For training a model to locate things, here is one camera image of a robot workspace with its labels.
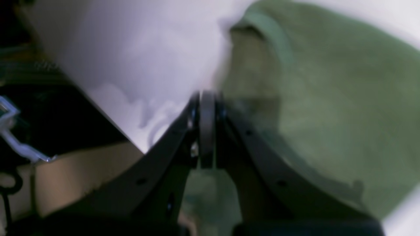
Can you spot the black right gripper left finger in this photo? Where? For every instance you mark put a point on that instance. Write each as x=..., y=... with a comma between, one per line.
x=146, y=199

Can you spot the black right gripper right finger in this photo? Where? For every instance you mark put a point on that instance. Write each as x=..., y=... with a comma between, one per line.
x=274, y=199

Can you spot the green t-shirt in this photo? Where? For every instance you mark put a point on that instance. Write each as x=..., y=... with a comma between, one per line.
x=334, y=85

